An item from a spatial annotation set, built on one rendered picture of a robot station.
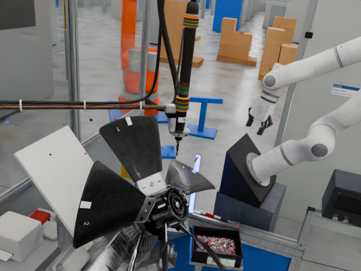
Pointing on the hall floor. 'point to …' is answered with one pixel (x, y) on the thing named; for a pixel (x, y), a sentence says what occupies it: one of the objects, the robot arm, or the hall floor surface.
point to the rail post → (294, 265)
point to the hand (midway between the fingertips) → (254, 128)
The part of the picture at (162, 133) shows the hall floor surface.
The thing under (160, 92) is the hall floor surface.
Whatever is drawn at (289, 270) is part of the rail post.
